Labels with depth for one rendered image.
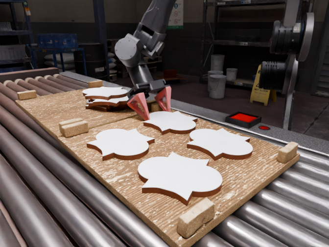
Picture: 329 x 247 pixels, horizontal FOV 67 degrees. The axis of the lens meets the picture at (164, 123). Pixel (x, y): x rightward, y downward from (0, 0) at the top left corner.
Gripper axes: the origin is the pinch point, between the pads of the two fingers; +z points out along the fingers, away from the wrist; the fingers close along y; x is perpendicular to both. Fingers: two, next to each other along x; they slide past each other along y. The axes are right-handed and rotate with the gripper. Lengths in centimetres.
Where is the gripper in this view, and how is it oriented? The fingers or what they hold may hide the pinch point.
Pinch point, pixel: (158, 115)
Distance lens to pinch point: 69.1
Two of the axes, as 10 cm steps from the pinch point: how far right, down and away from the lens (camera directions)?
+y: 7.5, -2.5, 6.1
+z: 4.0, 9.1, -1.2
